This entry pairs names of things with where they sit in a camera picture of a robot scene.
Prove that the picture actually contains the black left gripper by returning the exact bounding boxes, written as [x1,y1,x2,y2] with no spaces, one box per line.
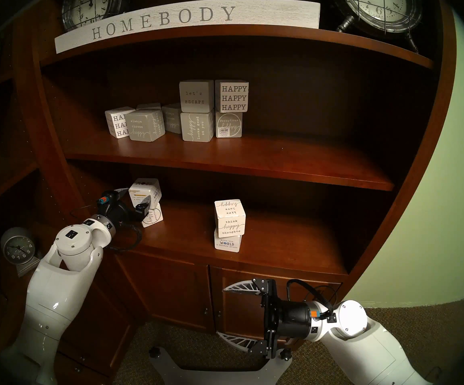
[99,188,151,230]

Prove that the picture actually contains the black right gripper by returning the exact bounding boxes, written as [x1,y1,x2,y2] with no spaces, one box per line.
[216,279,321,359]

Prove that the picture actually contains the white GROW world cube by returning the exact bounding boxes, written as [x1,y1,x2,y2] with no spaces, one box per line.
[129,178,162,208]
[214,230,242,253]

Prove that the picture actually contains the white cube think happy thoughts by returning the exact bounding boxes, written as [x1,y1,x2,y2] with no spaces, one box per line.
[215,199,246,238]

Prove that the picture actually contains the brown wooden cabinet door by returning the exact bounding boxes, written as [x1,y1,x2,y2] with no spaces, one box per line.
[112,248,216,332]
[210,266,343,347]

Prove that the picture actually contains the white cube circled happy script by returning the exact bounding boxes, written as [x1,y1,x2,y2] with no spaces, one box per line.
[141,206,163,228]

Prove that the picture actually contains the grey cube always choose happy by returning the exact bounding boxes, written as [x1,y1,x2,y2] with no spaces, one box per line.
[128,109,166,142]

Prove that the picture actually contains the white HAPPY HAPPY HAPPY cube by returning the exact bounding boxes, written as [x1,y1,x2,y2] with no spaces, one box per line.
[105,107,136,139]
[215,80,249,113]

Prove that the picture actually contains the grey cube faint script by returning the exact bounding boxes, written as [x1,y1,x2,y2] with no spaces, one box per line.
[162,103,182,134]

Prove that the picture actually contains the grey cube happy looks good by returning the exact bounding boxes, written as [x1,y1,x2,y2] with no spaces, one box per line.
[180,111,215,142]

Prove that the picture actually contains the grey cube let's escape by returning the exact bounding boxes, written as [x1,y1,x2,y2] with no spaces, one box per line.
[179,80,215,113]

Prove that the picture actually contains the grey cube with barcode sticker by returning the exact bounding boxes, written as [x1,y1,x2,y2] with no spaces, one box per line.
[215,111,243,139]

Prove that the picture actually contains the small grey alarm clock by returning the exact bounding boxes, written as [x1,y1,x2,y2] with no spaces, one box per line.
[0,227,45,277]

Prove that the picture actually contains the brown wooden bookshelf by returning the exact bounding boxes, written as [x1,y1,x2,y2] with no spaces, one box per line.
[13,0,457,349]

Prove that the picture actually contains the dark wooden side shelf unit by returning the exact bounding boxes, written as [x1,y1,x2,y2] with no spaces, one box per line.
[0,11,144,385]

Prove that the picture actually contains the white HOMEBODY wooden sign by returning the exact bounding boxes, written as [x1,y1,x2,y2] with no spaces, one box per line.
[55,0,321,54]

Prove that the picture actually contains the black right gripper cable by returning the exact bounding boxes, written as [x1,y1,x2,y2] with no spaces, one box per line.
[287,279,335,318]

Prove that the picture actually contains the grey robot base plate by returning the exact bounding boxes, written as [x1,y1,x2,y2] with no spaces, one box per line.
[149,346,293,385]

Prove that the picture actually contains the round wire cage clock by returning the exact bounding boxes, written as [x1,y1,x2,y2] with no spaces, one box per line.
[61,0,130,32]

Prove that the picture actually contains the round wire clock with feet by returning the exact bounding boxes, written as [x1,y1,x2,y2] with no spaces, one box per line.
[328,0,423,54]

